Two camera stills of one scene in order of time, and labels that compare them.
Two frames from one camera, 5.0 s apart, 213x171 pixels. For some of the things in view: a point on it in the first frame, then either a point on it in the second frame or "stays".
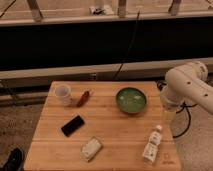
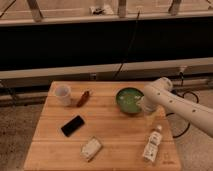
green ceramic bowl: [131, 100] stays
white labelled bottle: [150, 151] stays
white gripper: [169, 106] to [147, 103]
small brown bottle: [83, 99] stays
